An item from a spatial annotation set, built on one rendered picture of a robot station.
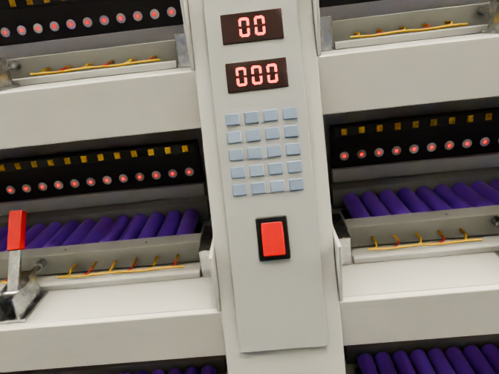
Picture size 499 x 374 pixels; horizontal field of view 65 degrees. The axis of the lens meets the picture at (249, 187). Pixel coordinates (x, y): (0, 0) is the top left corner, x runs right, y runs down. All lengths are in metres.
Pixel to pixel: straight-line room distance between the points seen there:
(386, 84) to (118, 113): 0.21
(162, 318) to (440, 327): 0.22
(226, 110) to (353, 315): 0.19
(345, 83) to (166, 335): 0.25
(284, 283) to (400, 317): 0.10
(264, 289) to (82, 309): 0.16
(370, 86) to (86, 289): 0.31
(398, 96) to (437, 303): 0.16
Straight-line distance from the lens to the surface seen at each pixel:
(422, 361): 0.52
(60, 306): 0.40
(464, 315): 0.37
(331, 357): 0.35
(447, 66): 0.35
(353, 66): 0.32
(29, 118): 0.37
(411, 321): 0.36
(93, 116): 0.34
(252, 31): 0.32
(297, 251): 0.31
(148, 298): 0.36
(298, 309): 0.32
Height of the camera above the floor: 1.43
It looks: 3 degrees down
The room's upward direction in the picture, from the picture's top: 6 degrees counter-clockwise
